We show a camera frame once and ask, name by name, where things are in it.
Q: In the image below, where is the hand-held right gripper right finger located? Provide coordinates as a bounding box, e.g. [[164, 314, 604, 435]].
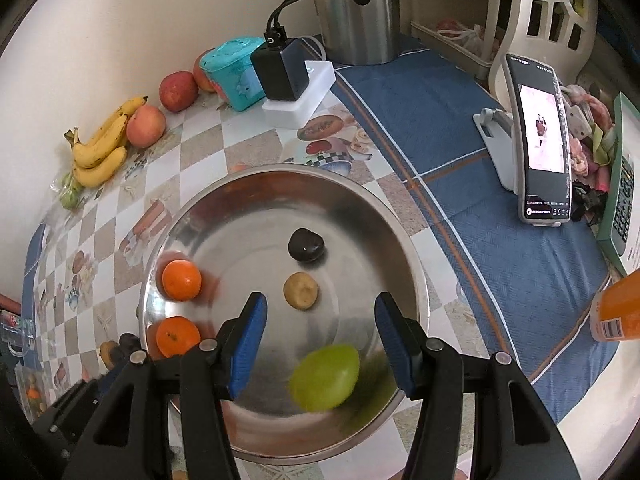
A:
[[374, 291, 582, 480]]

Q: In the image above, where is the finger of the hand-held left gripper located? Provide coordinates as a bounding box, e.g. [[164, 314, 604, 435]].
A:
[[31, 364, 123, 480]]

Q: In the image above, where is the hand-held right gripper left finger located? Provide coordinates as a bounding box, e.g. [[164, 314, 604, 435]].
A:
[[62, 291, 268, 480]]

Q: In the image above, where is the orange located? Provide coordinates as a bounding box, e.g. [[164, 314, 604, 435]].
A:
[[161, 259, 203, 303], [155, 316, 202, 359]]

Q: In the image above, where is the small brown kiwi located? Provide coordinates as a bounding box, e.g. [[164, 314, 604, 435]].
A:
[[283, 272, 320, 311]]

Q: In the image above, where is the round steel plate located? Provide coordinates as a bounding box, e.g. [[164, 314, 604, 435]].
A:
[[136, 164, 432, 465]]

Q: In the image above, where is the clear bag of snacks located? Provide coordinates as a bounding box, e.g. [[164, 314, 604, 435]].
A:
[[14, 362, 52, 423]]

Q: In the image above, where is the clear glass mug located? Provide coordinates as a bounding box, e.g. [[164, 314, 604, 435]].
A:
[[0, 317, 38, 358]]

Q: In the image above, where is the blue cloth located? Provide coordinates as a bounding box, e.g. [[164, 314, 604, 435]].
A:
[[22, 49, 623, 426]]

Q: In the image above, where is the white phone stand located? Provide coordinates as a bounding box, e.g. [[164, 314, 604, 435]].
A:
[[472, 106, 562, 228]]

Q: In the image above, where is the orange bottle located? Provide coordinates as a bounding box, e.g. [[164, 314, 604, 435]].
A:
[[589, 267, 640, 343]]

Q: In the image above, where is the green fruit in plastic bag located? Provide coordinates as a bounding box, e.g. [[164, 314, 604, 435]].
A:
[[50, 172, 86, 211]]

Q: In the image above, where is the red apple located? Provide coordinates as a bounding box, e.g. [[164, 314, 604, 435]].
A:
[[193, 49, 217, 93], [159, 71, 199, 113], [126, 105, 167, 149]]

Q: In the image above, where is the yellow banana bunch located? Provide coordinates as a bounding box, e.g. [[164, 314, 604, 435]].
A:
[[63, 95, 149, 189]]

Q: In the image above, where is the black smartphone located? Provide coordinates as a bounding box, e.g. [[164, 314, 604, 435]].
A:
[[504, 52, 573, 224]]

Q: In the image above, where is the white power strip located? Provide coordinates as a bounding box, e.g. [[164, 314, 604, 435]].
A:
[[262, 61, 336, 129]]

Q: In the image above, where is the teal plastic box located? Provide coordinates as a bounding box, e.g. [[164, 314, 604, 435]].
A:
[[199, 36, 267, 112]]

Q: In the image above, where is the black power adapter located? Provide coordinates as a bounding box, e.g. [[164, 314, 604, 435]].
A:
[[250, 30, 310, 102]]

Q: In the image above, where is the green calculator box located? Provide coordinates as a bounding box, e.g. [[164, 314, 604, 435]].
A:
[[596, 91, 640, 278]]

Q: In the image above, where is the white plastic bag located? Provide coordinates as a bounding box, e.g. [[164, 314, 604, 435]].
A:
[[434, 19, 487, 56]]

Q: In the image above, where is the steel electric kettle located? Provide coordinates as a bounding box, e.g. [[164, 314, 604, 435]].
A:
[[309, 0, 402, 66]]

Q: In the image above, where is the white plastic basket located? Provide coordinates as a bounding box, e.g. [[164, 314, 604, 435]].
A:
[[487, 0, 600, 103]]

